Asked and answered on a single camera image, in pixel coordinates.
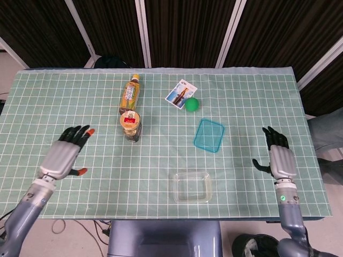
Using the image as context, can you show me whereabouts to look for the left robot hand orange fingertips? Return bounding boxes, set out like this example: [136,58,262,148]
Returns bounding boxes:
[39,124,96,181]

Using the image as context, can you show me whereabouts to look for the translucent blue plastic container lid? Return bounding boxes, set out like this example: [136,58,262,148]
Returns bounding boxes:
[193,118,226,154]

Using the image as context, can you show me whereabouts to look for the dark slatted partition panel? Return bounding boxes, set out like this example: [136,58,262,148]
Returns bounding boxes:
[0,0,96,69]
[135,0,247,69]
[216,0,343,81]
[63,0,151,68]

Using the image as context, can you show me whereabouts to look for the black bag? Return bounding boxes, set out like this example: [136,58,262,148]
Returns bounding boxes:
[94,55,130,70]

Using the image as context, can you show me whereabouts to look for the green ball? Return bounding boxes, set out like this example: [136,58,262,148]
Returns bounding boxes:
[184,97,200,112]

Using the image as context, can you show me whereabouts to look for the blue-grey robot torso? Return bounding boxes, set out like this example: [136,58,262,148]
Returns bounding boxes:
[107,220,223,257]

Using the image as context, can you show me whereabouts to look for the dark blue underlay cloth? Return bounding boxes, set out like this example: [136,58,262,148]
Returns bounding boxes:
[264,215,333,223]

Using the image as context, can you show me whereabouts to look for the yellow tea bottle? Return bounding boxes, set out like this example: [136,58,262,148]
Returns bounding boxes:
[118,73,142,116]

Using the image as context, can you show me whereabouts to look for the clear plastic container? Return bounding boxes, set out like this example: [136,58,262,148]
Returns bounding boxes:
[172,171,213,205]

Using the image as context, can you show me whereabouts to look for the black floor cables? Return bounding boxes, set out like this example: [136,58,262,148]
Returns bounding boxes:
[77,219,113,243]

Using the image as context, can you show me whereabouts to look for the grey floor cable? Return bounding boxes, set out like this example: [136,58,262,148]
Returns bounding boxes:
[51,219,67,234]

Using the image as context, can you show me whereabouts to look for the green checked tablecloth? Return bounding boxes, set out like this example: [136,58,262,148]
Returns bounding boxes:
[0,67,333,220]

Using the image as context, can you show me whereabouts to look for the black trash bin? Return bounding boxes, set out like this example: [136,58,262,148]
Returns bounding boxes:
[231,233,282,257]

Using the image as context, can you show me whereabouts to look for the photo postcard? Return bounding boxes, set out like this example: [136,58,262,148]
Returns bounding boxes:
[164,79,198,110]

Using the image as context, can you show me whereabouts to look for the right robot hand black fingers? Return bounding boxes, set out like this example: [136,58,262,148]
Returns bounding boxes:
[252,126,297,183]

